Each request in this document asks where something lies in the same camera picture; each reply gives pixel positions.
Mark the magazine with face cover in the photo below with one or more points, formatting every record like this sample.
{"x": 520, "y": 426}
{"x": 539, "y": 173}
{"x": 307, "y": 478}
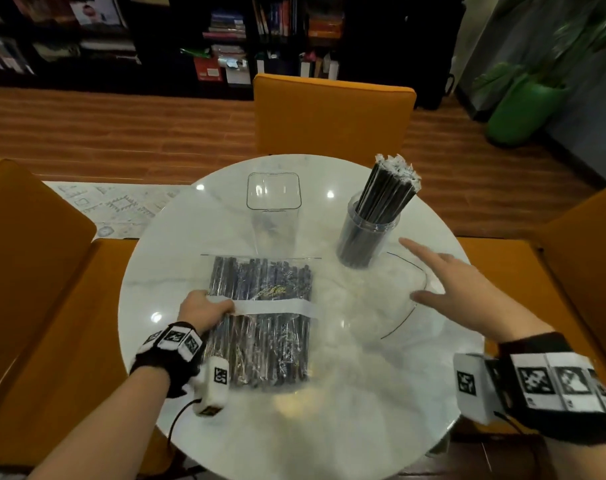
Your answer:
{"x": 98, "y": 9}

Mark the round clear cup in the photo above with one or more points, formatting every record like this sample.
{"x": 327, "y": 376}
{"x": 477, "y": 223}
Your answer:
{"x": 363, "y": 244}

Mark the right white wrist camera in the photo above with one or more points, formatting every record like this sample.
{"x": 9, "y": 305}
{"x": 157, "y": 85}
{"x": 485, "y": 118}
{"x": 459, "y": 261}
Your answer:
{"x": 475, "y": 389}

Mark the bundle of black straws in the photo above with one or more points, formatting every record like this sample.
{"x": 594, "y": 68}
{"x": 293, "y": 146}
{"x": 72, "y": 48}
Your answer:
{"x": 388, "y": 194}

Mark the square transparent container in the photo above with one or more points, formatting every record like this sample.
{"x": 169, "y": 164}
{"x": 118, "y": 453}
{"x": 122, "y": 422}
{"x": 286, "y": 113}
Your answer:
{"x": 274, "y": 192}

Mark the person's left forearm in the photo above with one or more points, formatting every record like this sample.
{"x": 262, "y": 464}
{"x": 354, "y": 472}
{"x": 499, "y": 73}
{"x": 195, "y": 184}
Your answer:
{"x": 98, "y": 429}

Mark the orange upholstered chair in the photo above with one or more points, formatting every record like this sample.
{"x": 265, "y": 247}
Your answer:
{"x": 333, "y": 119}
{"x": 573, "y": 274}
{"x": 43, "y": 274}

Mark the clear zip bag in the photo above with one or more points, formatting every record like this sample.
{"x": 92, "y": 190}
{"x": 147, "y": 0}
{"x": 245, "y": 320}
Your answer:
{"x": 373, "y": 304}
{"x": 263, "y": 307}

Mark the pale patterned rug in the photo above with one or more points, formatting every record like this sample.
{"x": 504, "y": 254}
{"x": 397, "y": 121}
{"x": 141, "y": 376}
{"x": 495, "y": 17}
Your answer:
{"x": 113, "y": 209}

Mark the stack of orange books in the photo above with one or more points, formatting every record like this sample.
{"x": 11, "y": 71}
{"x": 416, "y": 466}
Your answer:
{"x": 325, "y": 27}

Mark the left black marker wristband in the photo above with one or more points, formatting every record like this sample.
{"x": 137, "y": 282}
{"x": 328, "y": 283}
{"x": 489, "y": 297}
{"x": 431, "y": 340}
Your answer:
{"x": 168, "y": 354}

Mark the green plant pot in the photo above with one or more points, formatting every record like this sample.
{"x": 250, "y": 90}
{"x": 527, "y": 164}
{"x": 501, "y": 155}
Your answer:
{"x": 523, "y": 114}

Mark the green palm plant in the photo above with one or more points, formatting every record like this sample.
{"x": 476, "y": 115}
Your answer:
{"x": 558, "y": 34}

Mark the person's left hand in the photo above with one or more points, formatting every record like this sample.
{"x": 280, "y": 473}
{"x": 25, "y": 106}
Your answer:
{"x": 200, "y": 309}

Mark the long black bookshelf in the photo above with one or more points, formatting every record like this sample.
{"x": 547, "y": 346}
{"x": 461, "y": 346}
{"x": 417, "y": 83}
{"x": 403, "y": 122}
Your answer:
{"x": 393, "y": 44}

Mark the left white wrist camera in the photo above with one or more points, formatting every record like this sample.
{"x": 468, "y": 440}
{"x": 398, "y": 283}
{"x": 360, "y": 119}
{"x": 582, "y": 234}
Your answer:
{"x": 214, "y": 384}

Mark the red box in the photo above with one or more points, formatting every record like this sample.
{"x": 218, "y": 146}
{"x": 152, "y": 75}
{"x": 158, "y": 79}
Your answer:
{"x": 208, "y": 69}

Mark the person's right hand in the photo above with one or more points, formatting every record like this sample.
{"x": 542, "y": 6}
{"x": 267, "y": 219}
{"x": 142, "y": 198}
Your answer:
{"x": 483, "y": 304}

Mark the person's right forearm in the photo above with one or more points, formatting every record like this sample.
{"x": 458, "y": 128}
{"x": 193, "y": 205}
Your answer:
{"x": 583, "y": 459}

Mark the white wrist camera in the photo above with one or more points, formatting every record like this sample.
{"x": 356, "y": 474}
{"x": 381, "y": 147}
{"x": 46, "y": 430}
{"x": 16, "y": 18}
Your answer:
{"x": 475, "y": 389}
{"x": 214, "y": 384}

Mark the row of upright books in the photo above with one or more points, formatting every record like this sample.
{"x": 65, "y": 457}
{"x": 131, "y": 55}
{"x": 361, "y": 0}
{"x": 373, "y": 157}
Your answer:
{"x": 273, "y": 17}

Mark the stack of flat books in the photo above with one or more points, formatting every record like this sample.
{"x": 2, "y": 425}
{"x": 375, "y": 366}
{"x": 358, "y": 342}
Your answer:
{"x": 225, "y": 25}

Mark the white storage box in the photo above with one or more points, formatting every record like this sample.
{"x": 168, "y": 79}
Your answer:
{"x": 239, "y": 72}

